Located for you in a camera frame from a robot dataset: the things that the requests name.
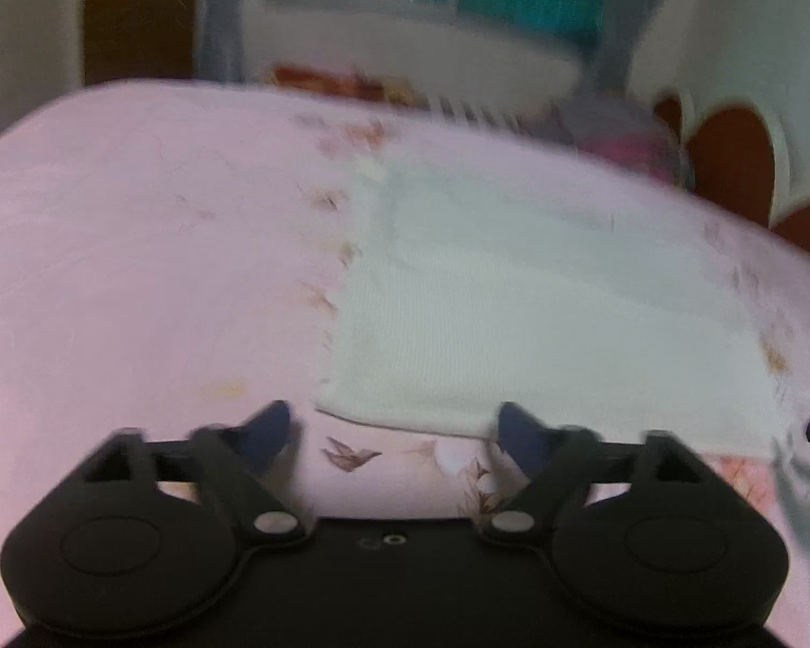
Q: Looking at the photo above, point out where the white small garment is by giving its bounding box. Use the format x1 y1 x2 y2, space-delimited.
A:
317 164 784 458

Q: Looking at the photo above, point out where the pile of folded clothes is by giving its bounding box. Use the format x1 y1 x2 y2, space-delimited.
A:
528 94 695 190

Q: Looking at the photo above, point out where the red and white headboard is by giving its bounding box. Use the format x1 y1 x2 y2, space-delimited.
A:
652 91 810 256

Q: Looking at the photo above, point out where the grey striped mattress sheet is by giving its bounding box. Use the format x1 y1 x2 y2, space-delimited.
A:
417 94 522 134

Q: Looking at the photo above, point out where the brown wooden door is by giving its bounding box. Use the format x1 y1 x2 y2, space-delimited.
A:
83 0 197 86

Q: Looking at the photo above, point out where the grey right curtain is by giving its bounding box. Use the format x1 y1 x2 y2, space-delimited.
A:
576 0 663 95

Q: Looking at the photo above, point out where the grey curtain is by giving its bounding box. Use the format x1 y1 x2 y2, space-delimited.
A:
193 0 244 85
576 0 663 95

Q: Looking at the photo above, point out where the grey left curtain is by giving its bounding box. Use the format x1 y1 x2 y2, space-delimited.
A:
193 0 244 85

